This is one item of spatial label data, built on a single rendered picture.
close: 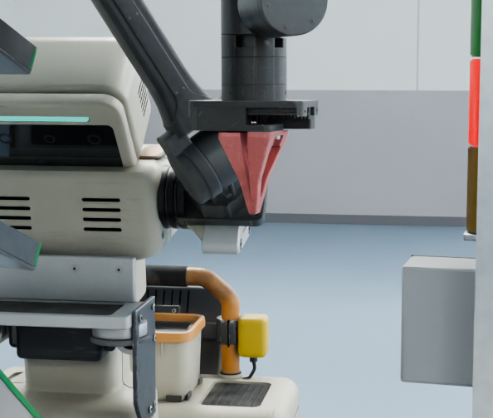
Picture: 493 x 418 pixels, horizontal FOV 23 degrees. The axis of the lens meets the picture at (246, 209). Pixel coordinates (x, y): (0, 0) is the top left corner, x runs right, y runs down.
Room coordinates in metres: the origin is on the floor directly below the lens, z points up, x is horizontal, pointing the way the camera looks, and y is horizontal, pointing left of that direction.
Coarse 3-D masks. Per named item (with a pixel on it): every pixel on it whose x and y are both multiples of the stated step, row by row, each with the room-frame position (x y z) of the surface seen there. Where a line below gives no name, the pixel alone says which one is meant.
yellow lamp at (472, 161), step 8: (472, 152) 0.69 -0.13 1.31; (472, 160) 0.68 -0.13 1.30; (472, 168) 0.68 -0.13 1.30; (472, 176) 0.68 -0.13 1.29; (472, 184) 0.68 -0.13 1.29; (472, 192) 0.68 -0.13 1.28; (472, 200) 0.68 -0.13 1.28; (472, 208) 0.68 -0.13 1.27; (472, 216) 0.68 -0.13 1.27; (472, 224) 0.68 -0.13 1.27; (472, 232) 0.68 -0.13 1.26
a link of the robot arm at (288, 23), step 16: (240, 0) 1.01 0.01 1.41; (256, 0) 0.97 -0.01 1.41; (272, 0) 0.96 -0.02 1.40; (288, 0) 0.97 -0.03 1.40; (304, 0) 0.97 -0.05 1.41; (320, 0) 0.97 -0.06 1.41; (240, 16) 1.01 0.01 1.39; (256, 16) 0.97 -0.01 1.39; (272, 16) 0.96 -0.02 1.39; (288, 16) 0.97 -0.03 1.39; (304, 16) 0.97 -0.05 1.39; (320, 16) 0.97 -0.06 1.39; (256, 32) 1.01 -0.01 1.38; (272, 32) 0.98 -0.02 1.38; (288, 32) 0.96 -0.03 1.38; (304, 32) 0.97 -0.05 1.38
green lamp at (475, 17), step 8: (472, 0) 0.69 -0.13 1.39; (480, 0) 0.68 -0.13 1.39; (472, 8) 0.69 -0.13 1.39; (480, 8) 0.68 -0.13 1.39; (472, 16) 0.69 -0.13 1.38; (480, 16) 0.68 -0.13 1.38; (472, 24) 0.69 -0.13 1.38; (480, 24) 0.68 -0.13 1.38; (472, 32) 0.69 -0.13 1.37; (480, 32) 0.68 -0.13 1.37; (472, 40) 0.69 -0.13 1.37; (480, 40) 0.68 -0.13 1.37; (472, 48) 0.69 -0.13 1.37; (480, 48) 0.68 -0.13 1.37; (472, 56) 0.69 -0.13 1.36; (480, 56) 0.68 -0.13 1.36
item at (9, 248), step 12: (0, 228) 0.94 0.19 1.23; (12, 228) 0.95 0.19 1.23; (0, 240) 0.94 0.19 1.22; (12, 240) 0.95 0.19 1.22; (24, 240) 0.97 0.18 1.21; (0, 252) 0.94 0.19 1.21; (12, 252) 0.95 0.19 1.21; (24, 252) 0.96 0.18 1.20; (36, 252) 0.98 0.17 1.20; (0, 264) 0.98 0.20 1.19; (12, 264) 0.97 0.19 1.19; (24, 264) 0.96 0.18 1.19; (36, 264) 0.98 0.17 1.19
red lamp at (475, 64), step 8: (472, 64) 0.69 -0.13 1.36; (480, 64) 0.68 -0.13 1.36; (472, 72) 0.69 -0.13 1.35; (480, 72) 0.68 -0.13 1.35; (472, 80) 0.69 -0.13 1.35; (472, 88) 0.69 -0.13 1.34; (472, 96) 0.69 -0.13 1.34; (472, 104) 0.69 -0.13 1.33; (472, 112) 0.69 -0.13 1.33; (472, 120) 0.69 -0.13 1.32; (472, 128) 0.69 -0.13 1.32; (472, 136) 0.69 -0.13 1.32; (472, 144) 0.69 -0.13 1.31
